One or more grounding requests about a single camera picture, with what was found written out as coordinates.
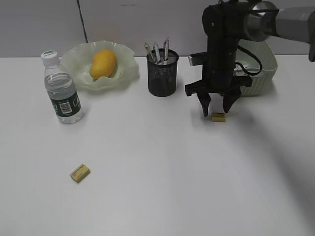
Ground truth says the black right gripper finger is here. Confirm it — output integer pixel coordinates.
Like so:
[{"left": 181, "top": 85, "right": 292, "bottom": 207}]
[
  {"left": 197, "top": 93, "right": 211, "bottom": 118},
  {"left": 222, "top": 88, "right": 241, "bottom": 114}
]

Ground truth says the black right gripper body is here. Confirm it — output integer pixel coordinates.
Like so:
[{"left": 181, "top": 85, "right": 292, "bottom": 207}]
[{"left": 185, "top": 75, "right": 252, "bottom": 97}]

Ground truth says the beige grip ballpoint pen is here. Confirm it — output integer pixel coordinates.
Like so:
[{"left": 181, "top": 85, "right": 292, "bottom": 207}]
[{"left": 144, "top": 42, "right": 156, "bottom": 63}]

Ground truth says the yellow mango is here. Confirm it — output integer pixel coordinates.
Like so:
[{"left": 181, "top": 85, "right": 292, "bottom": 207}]
[{"left": 90, "top": 50, "right": 116, "bottom": 80}]

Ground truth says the clear plastic water bottle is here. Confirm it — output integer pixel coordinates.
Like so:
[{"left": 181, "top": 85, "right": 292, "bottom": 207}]
[{"left": 41, "top": 50, "right": 84, "bottom": 124}]

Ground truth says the grey grip ballpoint pen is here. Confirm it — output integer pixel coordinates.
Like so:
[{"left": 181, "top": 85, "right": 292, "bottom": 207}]
[{"left": 153, "top": 40, "right": 161, "bottom": 65}]

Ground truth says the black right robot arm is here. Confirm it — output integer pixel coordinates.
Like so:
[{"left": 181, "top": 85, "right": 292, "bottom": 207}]
[{"left": 185, "top": 0, "right": 315, "bottom": 117}]

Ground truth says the pale green woven basket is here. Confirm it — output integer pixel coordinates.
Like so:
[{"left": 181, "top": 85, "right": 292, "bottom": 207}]
[{"left": 236, "top": 40, "right": 278, "bottom": 96}]

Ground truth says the black mesh pen holder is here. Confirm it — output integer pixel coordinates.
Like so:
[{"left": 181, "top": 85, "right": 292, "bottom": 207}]
[{"left": 146, "top": 49, "right": 179, "bottom": 97}]

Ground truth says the pale green wavy plate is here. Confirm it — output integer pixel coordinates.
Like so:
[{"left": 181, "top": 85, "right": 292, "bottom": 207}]
[{"left": 61, "top": 40, "right": 139, "bottom": 92}]

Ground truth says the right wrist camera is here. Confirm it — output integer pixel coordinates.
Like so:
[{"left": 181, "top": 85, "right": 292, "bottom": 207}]
[{"left": 188, "top": 52, "right": 207, "bottom": 66}]

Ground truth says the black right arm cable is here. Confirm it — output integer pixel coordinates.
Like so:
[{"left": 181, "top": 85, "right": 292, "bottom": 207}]
[{"left": 233, "top": 44, "right": 263, "bottom": 76}]

